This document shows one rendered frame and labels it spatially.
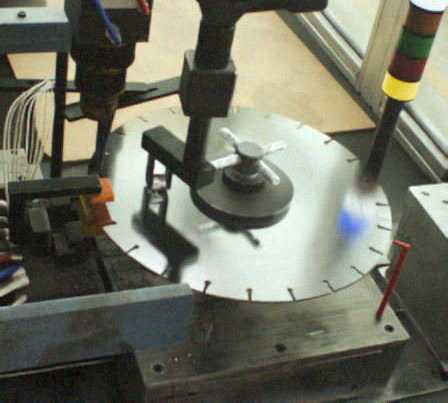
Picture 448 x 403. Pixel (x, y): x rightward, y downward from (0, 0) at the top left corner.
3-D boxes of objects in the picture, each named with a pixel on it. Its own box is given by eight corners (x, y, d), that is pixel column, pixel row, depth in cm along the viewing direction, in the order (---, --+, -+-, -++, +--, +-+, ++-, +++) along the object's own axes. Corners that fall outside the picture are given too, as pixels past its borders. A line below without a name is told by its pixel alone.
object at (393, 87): (404, 82, 112) (410, 62, 110) (421, 101, 109) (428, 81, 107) (375, 83, 110) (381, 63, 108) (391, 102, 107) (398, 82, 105)
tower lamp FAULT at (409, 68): (411, 61, 110) (418, 41, 108) (428, 80, 107) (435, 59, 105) (381, 62, 108) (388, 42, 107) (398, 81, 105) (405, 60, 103)
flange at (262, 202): (224, 145, 97) (228, 127, 95) (309, 187, 93) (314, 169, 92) (169, 190, 89) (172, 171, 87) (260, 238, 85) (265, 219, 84)
